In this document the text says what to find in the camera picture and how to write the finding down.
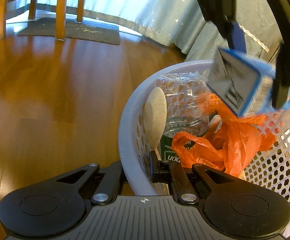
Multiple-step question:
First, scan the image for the clear plastic water bottle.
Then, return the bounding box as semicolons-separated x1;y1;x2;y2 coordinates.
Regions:
155;73;211;160

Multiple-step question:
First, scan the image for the blue milk carton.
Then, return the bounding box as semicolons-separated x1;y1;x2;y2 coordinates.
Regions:
207;47;290;118

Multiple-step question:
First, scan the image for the white brush handle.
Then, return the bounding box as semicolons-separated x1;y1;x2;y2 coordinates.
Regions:
208;114;221;132

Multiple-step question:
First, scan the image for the dark grey floor mat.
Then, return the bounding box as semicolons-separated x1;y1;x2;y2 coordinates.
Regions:
17;17;120;45

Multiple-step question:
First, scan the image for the beige plastic spoon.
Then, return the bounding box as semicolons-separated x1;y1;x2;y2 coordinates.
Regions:
143;87;167;160

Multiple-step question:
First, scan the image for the orange foam fruit net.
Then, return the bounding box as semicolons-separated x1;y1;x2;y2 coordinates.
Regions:
202;93;266;126

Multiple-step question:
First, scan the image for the orange plastic bag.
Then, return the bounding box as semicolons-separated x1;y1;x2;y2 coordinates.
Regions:
172;121;276;177

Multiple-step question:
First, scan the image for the light blue star curtain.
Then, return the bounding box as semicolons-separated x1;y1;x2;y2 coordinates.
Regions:
12;0;198;46

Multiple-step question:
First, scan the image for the lavender plastic mesh basket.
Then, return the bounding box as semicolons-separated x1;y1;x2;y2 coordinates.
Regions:
118;60;290;238

